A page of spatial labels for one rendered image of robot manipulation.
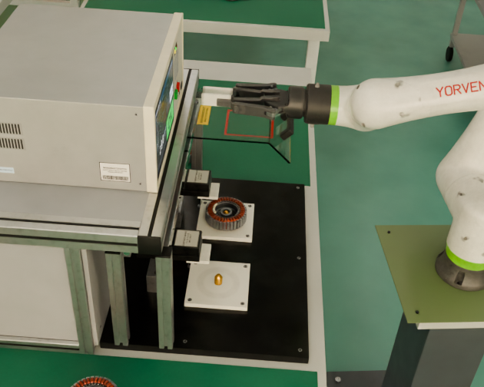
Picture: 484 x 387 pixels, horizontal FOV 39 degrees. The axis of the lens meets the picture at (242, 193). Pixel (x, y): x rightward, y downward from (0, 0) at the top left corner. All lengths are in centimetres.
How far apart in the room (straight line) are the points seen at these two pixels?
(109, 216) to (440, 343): 100
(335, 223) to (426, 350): 127
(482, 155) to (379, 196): 155
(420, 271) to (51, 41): 107
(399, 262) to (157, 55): 84
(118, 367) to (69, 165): 46
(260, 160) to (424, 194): 140
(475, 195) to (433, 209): 159
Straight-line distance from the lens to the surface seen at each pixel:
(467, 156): 180
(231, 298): 164
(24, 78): 142
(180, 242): 158
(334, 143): 362
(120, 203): 139
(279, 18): 309
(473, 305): 180
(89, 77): 140
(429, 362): 200
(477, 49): 446
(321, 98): 155
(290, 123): 174
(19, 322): 159
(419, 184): 344
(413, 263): 186
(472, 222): 171
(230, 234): 181
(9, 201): 143
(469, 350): 200
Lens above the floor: 198
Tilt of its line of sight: 38 degrees down
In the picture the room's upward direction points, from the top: 3 degrees clockwise
